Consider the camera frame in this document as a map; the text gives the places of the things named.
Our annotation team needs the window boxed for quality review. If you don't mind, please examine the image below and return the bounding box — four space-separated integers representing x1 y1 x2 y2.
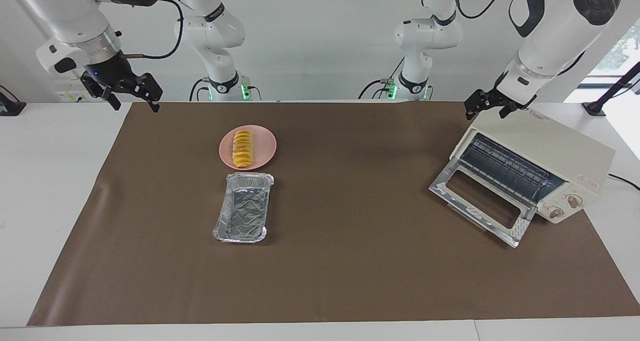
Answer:
587 18 640 78

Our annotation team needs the pink round plate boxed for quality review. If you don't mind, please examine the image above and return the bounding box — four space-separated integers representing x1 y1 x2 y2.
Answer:
218 124 278 172

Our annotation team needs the black camera stand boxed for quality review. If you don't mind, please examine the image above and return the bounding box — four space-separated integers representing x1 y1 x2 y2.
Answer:
582 61 640 117

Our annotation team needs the sliced yellow bread loaf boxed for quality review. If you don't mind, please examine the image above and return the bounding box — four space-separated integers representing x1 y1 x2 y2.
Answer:
231 130 255 169

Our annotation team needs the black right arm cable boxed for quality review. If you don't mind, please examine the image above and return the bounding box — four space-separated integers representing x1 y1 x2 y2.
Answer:
122 0 186 61

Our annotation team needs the cream toaster oven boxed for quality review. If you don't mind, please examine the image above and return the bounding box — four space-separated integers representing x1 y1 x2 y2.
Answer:
428 108 617 249

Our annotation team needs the glass oven door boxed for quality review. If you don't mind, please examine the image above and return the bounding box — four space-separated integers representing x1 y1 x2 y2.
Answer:
428 158 537 249

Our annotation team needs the black arm base cable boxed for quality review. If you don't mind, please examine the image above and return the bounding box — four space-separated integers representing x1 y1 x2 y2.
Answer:
357 56 406 101
188 77 211 102

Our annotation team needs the white wall outlet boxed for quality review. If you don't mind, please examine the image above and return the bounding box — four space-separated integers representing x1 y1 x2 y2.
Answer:
54 91 94 104

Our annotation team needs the wire oven rack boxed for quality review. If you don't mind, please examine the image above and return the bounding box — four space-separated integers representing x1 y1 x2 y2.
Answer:
457 133 567 208

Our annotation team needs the brown table mat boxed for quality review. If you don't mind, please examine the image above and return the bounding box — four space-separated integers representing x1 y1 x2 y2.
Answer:
27 101 640 327

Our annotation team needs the black table clamp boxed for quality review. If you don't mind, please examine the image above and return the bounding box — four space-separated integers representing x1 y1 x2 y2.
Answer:
0 84 27 117

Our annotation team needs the aluminium foil tray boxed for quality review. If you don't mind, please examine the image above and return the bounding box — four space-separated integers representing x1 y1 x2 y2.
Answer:
212 172 275 244

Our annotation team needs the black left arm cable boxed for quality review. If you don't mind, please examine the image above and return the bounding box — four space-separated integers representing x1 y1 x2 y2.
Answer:
421 0 512 20

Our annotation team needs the black oven power cord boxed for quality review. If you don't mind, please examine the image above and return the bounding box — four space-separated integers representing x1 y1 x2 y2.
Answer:
607 173 640 192

